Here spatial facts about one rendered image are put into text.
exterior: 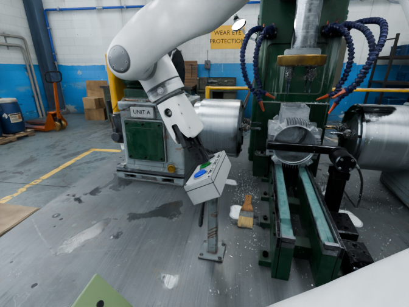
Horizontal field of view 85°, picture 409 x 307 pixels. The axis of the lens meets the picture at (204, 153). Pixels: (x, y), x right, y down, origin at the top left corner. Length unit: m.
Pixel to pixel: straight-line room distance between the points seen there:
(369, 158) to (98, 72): 6.74
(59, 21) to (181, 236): 7.25
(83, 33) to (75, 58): 0.68
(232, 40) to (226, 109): 5.19
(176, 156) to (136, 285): 0.51
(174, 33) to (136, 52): 0.07
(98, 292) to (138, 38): 0.38
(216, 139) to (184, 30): 0.54
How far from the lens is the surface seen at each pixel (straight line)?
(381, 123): 0.97
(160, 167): 1.01
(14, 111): 5.46
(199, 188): 0.49
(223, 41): 6.07
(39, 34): 7.80
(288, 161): 0.96
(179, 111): 0.49
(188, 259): 0.69
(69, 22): 7.52
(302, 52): 0.95
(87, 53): 7.24
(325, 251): 0.61
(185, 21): 0.45
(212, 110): 0.91
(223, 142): 0.90
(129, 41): 0.44
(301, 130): 1.10
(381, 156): 0.98
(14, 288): 0.77
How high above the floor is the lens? 1.29
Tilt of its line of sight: 21 degrees down
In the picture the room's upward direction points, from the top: straight up
